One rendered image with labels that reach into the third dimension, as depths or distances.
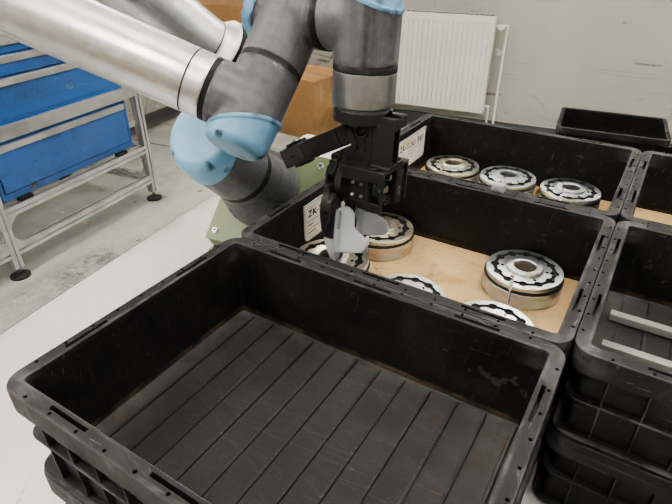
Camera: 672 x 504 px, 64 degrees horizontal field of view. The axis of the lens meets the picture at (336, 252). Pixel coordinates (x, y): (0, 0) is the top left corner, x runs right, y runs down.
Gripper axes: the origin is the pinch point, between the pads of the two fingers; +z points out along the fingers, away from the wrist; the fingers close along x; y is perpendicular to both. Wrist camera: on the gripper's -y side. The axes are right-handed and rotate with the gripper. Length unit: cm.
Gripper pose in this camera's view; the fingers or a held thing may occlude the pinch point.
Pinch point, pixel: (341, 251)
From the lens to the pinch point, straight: 73.9
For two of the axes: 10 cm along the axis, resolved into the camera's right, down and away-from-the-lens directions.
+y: 8.5, 2.7, -4.4
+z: -0.3, 8.8, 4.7
